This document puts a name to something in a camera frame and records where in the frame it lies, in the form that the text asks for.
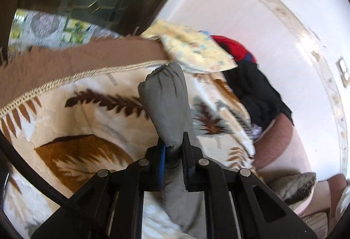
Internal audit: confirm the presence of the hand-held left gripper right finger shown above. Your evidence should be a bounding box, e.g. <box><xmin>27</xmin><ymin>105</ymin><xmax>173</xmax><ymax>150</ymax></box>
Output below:
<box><xmin>182</xmin><ymin>132</ymin><xmax>319</xmax><ymax>239</ymax></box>

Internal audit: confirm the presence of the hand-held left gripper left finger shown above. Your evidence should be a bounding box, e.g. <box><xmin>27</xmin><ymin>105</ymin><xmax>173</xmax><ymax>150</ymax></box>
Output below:
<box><xmin>30</xmin><ymin>144</ymin><xmax>167</xmax><ymax>239</ymax></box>

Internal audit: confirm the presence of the grey quilted jacket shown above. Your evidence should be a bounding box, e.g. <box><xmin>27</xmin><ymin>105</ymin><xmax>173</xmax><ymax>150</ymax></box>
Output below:
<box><xmin>137</xmin><ymin>63</ymin><xmax>210</xmax><ymax>239</ymax></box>

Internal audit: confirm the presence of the leaf print blanket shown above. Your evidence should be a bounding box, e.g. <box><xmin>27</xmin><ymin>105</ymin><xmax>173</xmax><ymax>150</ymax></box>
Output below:
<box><xmin>0</xmin><ymin>37</ymin><xmax>259</xmax><ymax>239</ymax></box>

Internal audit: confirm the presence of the pink sofa backrest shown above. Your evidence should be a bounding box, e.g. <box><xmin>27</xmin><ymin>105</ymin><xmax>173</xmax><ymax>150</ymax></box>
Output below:
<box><xmin>253</xmin><ymin>113</ymin><xmax>315</xmax><ymax>215</ymax></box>

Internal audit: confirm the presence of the black garment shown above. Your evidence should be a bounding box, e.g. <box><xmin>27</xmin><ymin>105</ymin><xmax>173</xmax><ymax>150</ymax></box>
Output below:
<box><xmin>223</xmin><ymin>60</ymin><xmax>294</xmax><ymax>130</ymax></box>

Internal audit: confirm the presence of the yellow printed cloth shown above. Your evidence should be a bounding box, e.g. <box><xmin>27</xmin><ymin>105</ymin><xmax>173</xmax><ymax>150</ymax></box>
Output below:
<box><xmin>142</xmin><ymin>20</ymin><xmax>238</xmax><ymax>74</ymax></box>

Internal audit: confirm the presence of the patterned cushion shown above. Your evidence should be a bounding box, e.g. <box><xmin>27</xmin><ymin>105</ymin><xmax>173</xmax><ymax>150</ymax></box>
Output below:
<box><xmin>269</xmin><ymin>172</ymin><xmax>318</xmax><ymax>205</ymax></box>

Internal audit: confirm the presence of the red garment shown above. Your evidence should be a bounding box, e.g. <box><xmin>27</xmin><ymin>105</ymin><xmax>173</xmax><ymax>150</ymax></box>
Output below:
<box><xmin>210</xmin><ymin>35</ymin><xmax>253</xmax><ymax>62</ymax></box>

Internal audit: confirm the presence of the pink armchair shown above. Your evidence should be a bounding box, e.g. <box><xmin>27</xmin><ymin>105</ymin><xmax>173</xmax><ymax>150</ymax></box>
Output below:
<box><xmin>301</xmin><ymin>173</ymin><xmax>350</xmax><ymax>229</ymax></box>

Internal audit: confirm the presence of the black cable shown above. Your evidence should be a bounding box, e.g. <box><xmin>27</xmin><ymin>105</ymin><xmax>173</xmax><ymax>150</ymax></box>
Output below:
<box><xmin>0</xmin><ymin>132</ymin><xmax>72</xmax><ymax>210</ymax></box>

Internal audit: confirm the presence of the wall light switch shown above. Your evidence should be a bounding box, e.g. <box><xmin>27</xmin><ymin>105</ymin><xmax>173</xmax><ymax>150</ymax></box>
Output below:
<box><xmin>336</xmin><ymin>56</ymin><xmax>350</xmax><ymax>81</ymax></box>

